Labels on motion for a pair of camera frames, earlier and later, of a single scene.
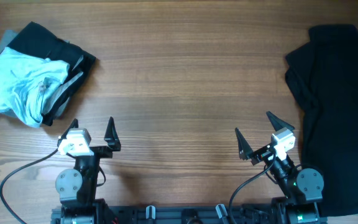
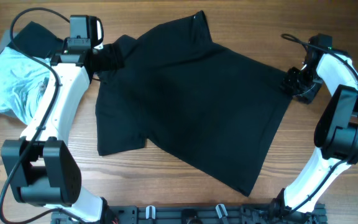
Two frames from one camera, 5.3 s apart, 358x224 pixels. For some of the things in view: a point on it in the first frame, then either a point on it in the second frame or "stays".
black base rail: (192, 214) stays
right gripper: (244, 149) → (307, 94)
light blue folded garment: (22, 84) stays
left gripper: (112, 142) → (114, 56)
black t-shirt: (334, 78) → (208, 107)
